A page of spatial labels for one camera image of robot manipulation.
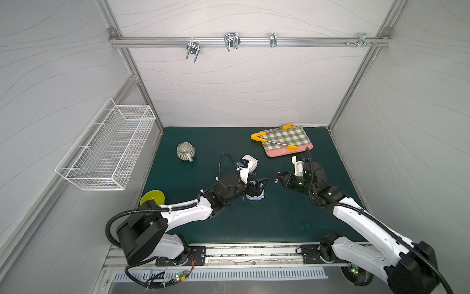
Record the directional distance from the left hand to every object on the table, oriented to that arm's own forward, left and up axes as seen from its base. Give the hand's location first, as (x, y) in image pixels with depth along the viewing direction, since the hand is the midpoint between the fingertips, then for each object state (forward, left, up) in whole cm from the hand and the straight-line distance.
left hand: (263, 179), depth 76 cm
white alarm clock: (+19, +3, -16) cm, 25 cm away
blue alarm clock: (-1, +2, -17) cm, 17 cm away
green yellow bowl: (-2, +52, -14) cm, 54 cm away
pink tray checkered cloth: (+42, -25, -18) cm, 52 cm away
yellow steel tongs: (+39, +1, -16) cm, 42 cm away
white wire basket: (+2, +62, +12) cm, 63 cm away
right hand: (+3, -6, -2) cm, 7 cm away
